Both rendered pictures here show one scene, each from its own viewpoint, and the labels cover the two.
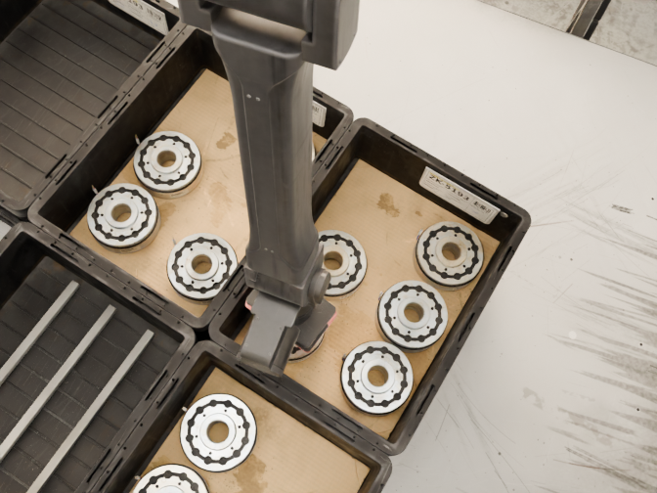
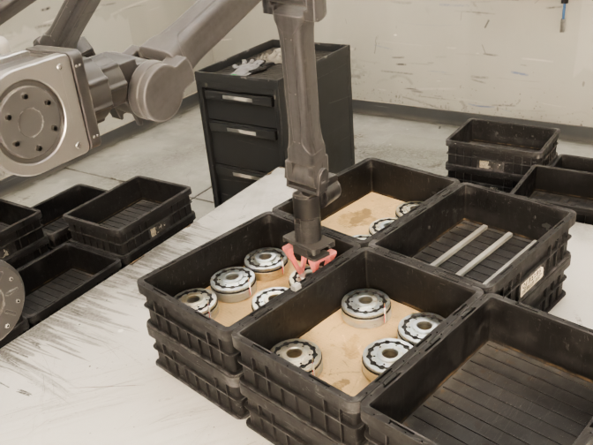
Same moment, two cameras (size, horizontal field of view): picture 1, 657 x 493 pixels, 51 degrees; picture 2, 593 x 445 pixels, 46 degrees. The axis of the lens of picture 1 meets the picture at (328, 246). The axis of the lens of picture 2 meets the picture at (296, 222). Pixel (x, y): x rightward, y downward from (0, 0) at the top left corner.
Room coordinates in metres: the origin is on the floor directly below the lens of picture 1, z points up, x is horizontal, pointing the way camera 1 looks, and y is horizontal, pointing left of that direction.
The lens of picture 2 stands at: (1.41, 0.55, 1.68)
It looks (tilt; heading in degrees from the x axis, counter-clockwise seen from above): 28 degrees down; 205
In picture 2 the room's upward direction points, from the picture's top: 5 degrees counter-clockwise
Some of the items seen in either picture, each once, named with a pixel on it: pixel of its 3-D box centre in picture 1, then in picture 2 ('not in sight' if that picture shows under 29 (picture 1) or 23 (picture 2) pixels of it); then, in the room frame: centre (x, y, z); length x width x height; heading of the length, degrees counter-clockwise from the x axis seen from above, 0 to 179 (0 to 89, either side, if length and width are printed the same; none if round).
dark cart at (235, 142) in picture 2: not in sight; (283, 149); (-1.41, -0.78, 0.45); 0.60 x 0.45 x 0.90; 169
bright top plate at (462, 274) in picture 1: (450, 252); (193, 301); (0.38, -0.18, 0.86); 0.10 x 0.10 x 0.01
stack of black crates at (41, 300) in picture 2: not in sight; (61, 317); (-0.10, -1.09, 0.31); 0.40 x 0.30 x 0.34; 169
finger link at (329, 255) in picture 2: not in sight; (315, 262); (0.23, 0.05, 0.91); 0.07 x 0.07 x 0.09; 64
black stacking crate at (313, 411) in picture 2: (202, 180); (361, 339); (0.41, 0.21, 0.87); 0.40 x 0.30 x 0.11; 159
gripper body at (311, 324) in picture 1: (290, 301); (308, 230); (0.22, 0.03, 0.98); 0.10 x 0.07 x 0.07; 64
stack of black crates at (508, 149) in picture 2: not in sight; (499, 183); (-1.42, 0.24, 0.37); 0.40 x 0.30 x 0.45; 79
